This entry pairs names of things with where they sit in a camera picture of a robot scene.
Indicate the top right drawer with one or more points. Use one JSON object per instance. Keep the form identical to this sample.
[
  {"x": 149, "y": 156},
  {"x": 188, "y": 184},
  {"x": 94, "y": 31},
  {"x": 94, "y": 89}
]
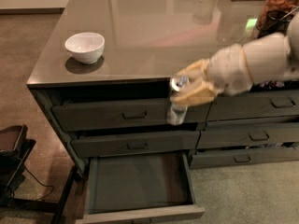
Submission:
[{"x": 254, "y": 105}]

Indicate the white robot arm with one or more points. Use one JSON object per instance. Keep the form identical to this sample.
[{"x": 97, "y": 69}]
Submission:
[{"x": 273, "y": 57}]

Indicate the top left drawer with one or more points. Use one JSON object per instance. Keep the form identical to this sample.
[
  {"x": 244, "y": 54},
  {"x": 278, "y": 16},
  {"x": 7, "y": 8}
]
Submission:
[{"x": 111, "y": 114}]

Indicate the middle right drawer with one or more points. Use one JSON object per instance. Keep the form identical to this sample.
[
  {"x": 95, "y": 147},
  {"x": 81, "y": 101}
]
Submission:
[{"x": 252, "y": 135}]

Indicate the middle left drawer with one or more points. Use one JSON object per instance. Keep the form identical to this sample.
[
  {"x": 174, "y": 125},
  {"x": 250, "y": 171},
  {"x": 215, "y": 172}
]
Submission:
[{"x": 134, "y": 143}]

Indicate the open bottom left drawer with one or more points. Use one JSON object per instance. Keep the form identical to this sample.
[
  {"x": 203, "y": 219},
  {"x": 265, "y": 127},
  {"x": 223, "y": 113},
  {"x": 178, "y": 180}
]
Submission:
[{"x": 140, "y": 189}]

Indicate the glass snack jar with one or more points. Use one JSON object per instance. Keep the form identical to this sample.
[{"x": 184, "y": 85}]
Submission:
[{"x": 270, "y": 5}]

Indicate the white ceramic bowl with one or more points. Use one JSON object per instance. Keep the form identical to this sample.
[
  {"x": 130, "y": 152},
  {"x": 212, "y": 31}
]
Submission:
[{"x": 85, "y": 47}]

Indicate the grey counter cabinet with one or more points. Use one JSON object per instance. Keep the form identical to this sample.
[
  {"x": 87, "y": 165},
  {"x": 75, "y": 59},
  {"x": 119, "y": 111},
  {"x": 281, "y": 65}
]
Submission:
[{"x": 146, "y": 42}]

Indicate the chip bag in drawer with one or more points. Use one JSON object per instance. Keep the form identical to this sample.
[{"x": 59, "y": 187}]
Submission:
[{"x": 271, "y": 85}]

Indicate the black stand with cable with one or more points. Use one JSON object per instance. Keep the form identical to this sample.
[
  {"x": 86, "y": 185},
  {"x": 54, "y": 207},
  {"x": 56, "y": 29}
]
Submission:
[{"x": 15, "y": 148}]

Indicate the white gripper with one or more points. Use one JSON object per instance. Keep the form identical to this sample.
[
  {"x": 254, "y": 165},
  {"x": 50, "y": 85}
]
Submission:
[{"x": 229, "y": 70}]

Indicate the redbull can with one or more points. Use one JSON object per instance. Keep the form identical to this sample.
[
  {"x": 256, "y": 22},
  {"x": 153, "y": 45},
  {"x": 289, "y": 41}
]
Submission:
[{"x": 176, "y": 113}]

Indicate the bottom right drawer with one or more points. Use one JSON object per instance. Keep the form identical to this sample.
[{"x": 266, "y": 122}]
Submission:
[{"x": 243, "y": 157}]

